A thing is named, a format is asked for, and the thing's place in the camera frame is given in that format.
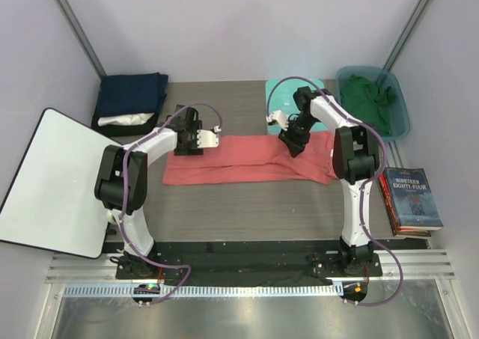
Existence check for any left aluminium corner post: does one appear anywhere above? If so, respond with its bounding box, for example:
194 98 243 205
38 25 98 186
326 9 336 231
54 0 106 77

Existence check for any navy folded t shirt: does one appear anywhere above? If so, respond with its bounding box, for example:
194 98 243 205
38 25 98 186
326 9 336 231
95 73 169 117

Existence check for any green t shirt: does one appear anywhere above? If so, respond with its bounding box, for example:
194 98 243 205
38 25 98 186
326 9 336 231
340 75 397 136

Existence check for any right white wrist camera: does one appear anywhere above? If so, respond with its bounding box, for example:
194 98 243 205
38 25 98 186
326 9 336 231
266 110 289 130

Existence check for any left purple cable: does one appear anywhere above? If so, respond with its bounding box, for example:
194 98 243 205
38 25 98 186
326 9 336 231
118 102 224 305

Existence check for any aluminium corner post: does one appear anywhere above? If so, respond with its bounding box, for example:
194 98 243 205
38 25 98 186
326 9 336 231
382 0 433 72
54 0 106 77

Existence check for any pink t shirt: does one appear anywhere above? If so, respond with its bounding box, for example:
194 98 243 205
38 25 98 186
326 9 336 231
162 131 337 186

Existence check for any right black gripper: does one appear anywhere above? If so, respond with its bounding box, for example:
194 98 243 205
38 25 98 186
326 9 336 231
278 114 317 158

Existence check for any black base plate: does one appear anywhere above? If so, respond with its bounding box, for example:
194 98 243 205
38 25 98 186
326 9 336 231
110 240 382 287

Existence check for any black folded t shirt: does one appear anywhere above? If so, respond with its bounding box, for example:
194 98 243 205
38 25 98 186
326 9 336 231
91 102 163 138

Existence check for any purple cable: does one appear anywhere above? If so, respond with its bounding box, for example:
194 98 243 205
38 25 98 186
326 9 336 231
264 75 404 308
118 102 224 305

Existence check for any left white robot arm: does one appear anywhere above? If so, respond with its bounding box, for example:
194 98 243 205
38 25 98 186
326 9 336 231
94 105 203 278

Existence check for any white slotted cable duct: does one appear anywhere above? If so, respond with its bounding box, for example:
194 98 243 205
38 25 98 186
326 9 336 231
63 282 344 299

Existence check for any red book underneath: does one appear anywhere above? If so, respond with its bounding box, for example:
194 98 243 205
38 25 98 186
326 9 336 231
378 174 432 239

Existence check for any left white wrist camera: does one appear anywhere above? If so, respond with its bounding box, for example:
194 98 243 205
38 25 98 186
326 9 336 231
195 129 220 149

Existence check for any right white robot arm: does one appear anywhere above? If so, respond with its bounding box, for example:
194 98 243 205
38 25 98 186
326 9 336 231
267 86 380 275

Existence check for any nineteen eighty-four book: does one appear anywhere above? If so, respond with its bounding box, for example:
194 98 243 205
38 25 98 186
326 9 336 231
382 167 443 231

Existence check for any white board black rim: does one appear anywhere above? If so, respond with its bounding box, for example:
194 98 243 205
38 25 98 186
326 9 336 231
1 108 114 259

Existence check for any white mug orange inside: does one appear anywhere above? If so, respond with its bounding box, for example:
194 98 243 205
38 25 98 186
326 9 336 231
106 210 117 225

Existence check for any right aluminium corner post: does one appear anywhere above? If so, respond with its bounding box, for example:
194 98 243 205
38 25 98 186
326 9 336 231
382 0 433 72

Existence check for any teal cutting board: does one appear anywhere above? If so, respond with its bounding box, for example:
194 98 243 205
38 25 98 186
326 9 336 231
265 79 328 135

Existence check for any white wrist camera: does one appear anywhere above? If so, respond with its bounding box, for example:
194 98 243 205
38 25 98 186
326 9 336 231
195 129 220 149
266 110 289 130

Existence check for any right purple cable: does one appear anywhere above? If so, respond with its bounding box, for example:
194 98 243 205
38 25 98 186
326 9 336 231
264 75 404 308

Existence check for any teal plastic basin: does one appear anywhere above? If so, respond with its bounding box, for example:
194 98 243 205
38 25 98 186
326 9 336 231
336 66 410 142

